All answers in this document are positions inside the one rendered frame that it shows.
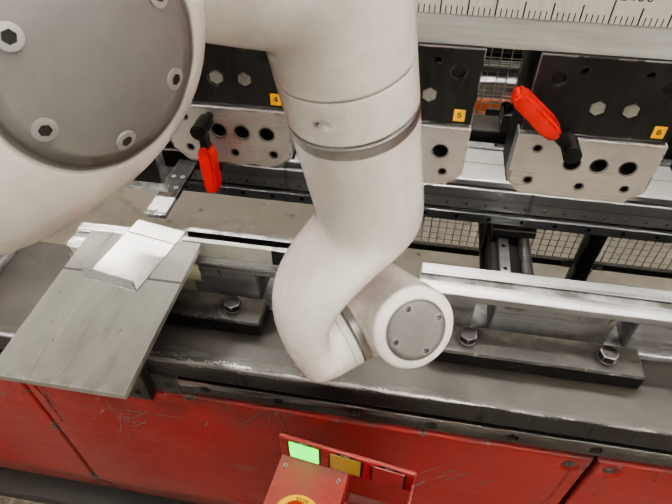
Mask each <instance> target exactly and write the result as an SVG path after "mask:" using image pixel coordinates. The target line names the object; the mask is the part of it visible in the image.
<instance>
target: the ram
mask: <svg viewBox="0 0 672 504"><path fill-rule="evenodd" d="M416 15H417V36H418V42H422V43H436V44H450V45H465V46H479V47H493V48H507V49H521V50H535V51H550V52H564V53H578V54H592V55H606V56H620V57H635V58H649V59H663V60H672V28H669V27H653V26H638V25H622V24H606V23H591V22H575V21H559V20H544V19H528V18H512V17H497V16H481V15H465V14H450V13H434V12H418V11H416Z"/></svg>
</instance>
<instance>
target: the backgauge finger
mask: <svg viewBox="0 0 672 504"><path fill-rule="evenodd" d="M162 155H163V158H164V162H165V166H171V167H174V168H173V170H172V172H171V173H170V175H169V176H168V179H167V180H166V182H167V185H168V189H169V192H162V191H159V192H158V193H157V195H156V196H155V198H154V199H153V201H152V202H151V204H150V205H149V207H148V208H147V210H146V212H145V215H146V216H147V217H156V218H164V219H166V218H167V216H168V215H169V213H170V211H171V210H172V208H173V206H174V205H175V203H176V201H177V200H178V198H179V196H180V195H181V193H182V191H183V190H184V188H185V186H186V185H187V183H188V181H189V180H190V178H191V176H192V175H193V173H194V171H195V170H196V169H200V165H199V160H191V159H189V158H188V157H187V156H185V155H184V154H183V153H182V152H180V151H179V150H178V149H177V148H175V147H174V145H173V142H172V138H171V140H170V141H169V142H168V144H167V145H166V146H165V148H164V149H163V150H162ZM219 165H220V171H221V172H222V171H223V169H224V167H225V165H226V163H220V162H219ZM200 170H201V169H200Z"/></svg>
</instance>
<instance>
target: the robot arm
mask: <svg viewBox="0 0 672 504"><path fill-rule="evenodd" d="M205 43H208V44H214V45H221V46H228V47H235V48H242V49H251V50H259V51H265V52H266V54H267V58H268V61H269V64H270V67H271V71H272V74H273V77H274V81H275V84H276V87H277V90H278V94H279V97H280V100H281V104H282V107H283V110H284V113H285V117H286V120H287V123H288V126H289V129H290V132H291V136H292V139H293V142H294V145H295V148H296V151H297V154H298V158H299V161H300V164H301V167H302V170H303V173H304V176H305V179H306V182H307V185H308V189H309V192H310V195H311V198H312V201H313V204H314V208H315V212H314V213H313V215H312V216H311V217H310V219H309V220H308V221H307V222H306V224H305V225H304V226H303V227H302V229H301V230H300V231H299V233H298V234H297V236H296V237H295V238H294V240H293V241H292V243H291V244H290V246H289V247H288V249H287V251H286V253H285V254H284V256H283V258H282V260H281V262H280V265H279V267H278V270H277V272H276V276H275V279H274V284H273V291H272V310H273V315H274V321H275V324H276V327H277V331H278V333H279V336H280V338H281V341H282V343H283V345H284V347H285V349H286V352H287V354H289V356H290V358H291V360H292V361H293V363H294V365H295V366H296V368H297V369H298V370H299V371H300V374H301V375H303V376H304V377H306V378H307V379H309V380H310V381H313V382H320V383H321V382H326V381H330V380H333V379H335V378H337V377H339V376H341V375H343V374H345V373H347V372H348V371H350V370H352V369H354V368H355V367H357V366H359V365H361V364H362V363H364V362H366V361H368V360H370V359H372V358H375V357H379V356H380V357H381V358H382V359H383V360H384V361H386V362H387V363H389V364H390V365H392V366H395V367H398V368H404V369H411V368H417V367H420V366H423V365H425V364H427V363H429V362H431V361H432V360H434V359H435V358H436V357H437V356H438V355H439V354H440V353H441V352H442V351H443V350H444V348H445V347H446V345H447V344H448V342H449V340H450V337H451V334H452V330H453V312H452V309H451V306H450V304H449V302H448V300H447V299H446V298H445V296H444V295H443V294H442V293H441V292H439V291H438V290H437V289H435V288H433V287H432V286H430V285H428V284H427V283H425V282H423V281H422V280H420V279H418V278H417V277H415V276H413V275H412V274H410V273H408V272H407V271H405V270H404V269H402V268H400V267H399V266H397V265H395V264H394V263H392V262H393V261H394V260H395V259H396V258H397V257H398V256H399V255H400V254H401V253H402V252H403V251H404V250H405V249H406V248H407V247H408V246H409V245H410V244H411V243H412V241H413V240H414V239H415V237H416V235H417V233H418V231H419V229H420V227H421V223H422V219H423V213H424V182H423V155H422V125H421V100H420V78H419V58H418V36H417V15H416V0H0V255H4V254H7V253H10V252H14V251H16V250H19V249H22V248H24V247H27V246H30V245H32V244H35V243H37V242H39V241H41V240H43V239H45V238H47V237H50V236H52V235H54V234H56V233H58V232H60V231H61V230H63V229H65V228H67V227H69V226H70V225H72V224H74V223H76V222H78V221H79V220H81V219H82V218H84V217H85V216H87V215H88V214H90V213H92V212H93V211H95V210H96V209H98V208H99V207H101V206H102V205H103V204H105V203H106V202H107V201H109V200H110V199H111V198H113V197H114V196H115V195H117V194H118V193H119V192H121V191H122V190H123V189H124V188H125V187H126V186H128V185H129V184H130V183H131V182H132V181H133V180H134V179H135V178H136V177H137V176H138V175H139V174H140V173H141V172H142V171H143V170H145V169H146V168H147V167H148V166H149V165H150V164H151V163H152V161H153V160H154V159H155V158H156V157H157V156H158V155H159V153H160V152H161V151H162V150H163V149H164V148H165V146H166V145H167V144H168V142H169V141H170V140H171V138H172V137H173V135H174V134H175V132H176V131H177V129H178V127H179V126H180V124H181V122H182V121H183V119H184V117H185V116H186V114H187V111H188V109H189V107H190V105H191V102H192V100H193V98H194V95H195V92H196V90H197V87H198V83H199V80H200V76H201V72H202V67H203V62H204V53H205Z"/></svg>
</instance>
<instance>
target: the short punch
mask: <svg viewBox="0 0 672 504"><path fill-rule="evenodd" d="M167 179H168V173H167V169H166V166H165V162H164V158H163V155H162V151H161V152H160V153H159V155H158V156H157V157H156V158H155V159H154V160H153V161H152V163H151V164H150V165H149V166H148V167H147V168H146V169H145V170H143V171H142V172H141V173H140V174H139V175H138V176H137V177H136V178H135V179H134V180H133V181H132V182H131V183H130V184H129V185H128V186H126V187H125V188H134V189H143V190H152V191H162V192H169V189H168V185H167V182H166V180H167Z"/></svg>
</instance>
